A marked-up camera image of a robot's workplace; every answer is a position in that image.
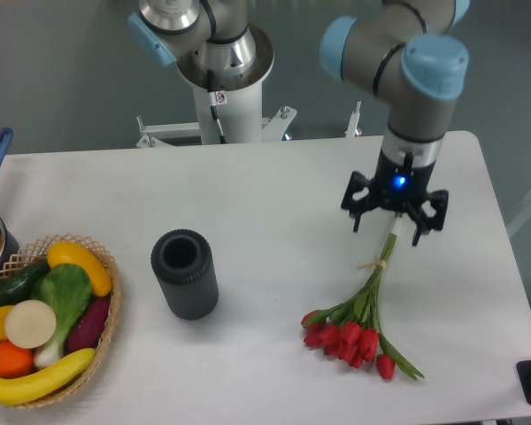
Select black cable on pedestal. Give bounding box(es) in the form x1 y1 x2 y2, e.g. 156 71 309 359
205 69 228 145

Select dark grey ribbed vase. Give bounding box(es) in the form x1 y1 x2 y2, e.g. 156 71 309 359
150 229 219 321

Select yellow banana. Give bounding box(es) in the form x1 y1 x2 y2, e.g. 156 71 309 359
0 348 96 406

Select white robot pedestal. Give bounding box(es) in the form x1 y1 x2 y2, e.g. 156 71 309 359
136 24 297 148

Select dark green cucumber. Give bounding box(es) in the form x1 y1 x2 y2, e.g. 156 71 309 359
0 259 50 307

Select purple sweet potato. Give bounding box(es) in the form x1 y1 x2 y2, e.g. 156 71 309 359
65 297 110 353

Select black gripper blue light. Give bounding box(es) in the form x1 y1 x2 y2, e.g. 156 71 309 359
340 148 450 248

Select green bok choy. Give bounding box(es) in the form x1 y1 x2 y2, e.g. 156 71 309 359
30 264 92 369

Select red tulip bouquet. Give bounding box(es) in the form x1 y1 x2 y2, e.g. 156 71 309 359
301 212 424 381

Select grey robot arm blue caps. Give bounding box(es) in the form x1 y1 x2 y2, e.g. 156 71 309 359
127 1 469 236

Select woven wicker basket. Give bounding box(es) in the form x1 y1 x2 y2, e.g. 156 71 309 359
0 234 121 408

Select orange fruit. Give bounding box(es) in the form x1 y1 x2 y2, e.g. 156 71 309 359
0 341 34 379

